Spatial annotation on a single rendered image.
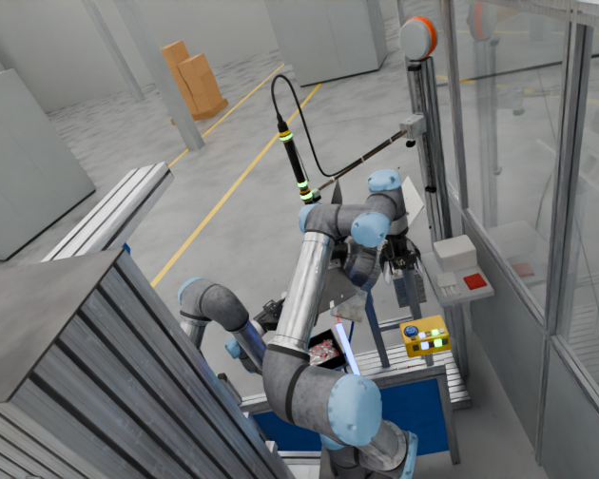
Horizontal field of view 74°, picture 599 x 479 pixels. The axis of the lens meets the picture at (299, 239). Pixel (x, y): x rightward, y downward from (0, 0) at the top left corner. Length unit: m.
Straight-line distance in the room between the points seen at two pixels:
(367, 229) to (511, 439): 1.89
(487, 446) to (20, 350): 2.28
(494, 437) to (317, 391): 1.87
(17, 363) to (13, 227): 6.96
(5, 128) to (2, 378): 7.18
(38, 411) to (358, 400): 0.47
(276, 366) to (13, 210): 6.89
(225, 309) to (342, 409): 0.66
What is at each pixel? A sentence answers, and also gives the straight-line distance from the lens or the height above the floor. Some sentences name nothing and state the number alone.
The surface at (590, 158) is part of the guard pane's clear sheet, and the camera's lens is 1.15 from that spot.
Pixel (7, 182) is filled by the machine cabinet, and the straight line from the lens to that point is 7.51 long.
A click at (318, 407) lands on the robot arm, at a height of 1.66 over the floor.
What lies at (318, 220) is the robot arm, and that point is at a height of 1.80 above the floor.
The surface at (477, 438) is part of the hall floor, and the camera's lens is 2.55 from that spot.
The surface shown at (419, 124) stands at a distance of 1.87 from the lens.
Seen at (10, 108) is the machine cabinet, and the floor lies 1.77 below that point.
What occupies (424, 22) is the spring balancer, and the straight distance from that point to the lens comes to 1.81.
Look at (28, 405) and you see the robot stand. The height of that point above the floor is 2.00.
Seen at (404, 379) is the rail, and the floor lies 0.81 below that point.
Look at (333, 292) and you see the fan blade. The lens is 1.62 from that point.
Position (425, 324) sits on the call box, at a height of 1.07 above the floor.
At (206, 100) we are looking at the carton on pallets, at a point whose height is 0.37.
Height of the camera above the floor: 2.29
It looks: 34 degrees down
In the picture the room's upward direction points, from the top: 21 degrees counter-clockwise
